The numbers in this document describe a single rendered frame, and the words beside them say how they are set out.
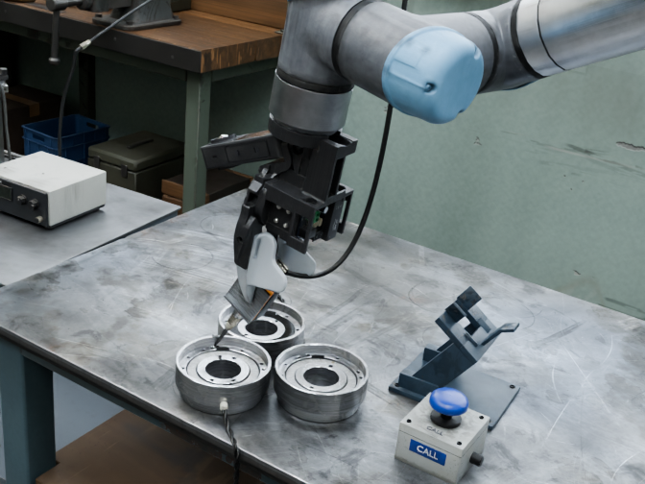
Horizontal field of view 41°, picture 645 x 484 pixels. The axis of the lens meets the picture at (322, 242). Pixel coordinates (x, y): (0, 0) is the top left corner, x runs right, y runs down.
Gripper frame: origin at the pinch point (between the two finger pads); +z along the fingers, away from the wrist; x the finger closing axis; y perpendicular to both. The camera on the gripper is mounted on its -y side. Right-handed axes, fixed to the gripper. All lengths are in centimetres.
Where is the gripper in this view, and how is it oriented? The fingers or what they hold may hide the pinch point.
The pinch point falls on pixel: (254, 283)
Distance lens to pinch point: 94.1
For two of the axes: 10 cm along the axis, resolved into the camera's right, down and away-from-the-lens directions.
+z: -2.0, 8.5, 4.8
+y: 8.0, 4.2, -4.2
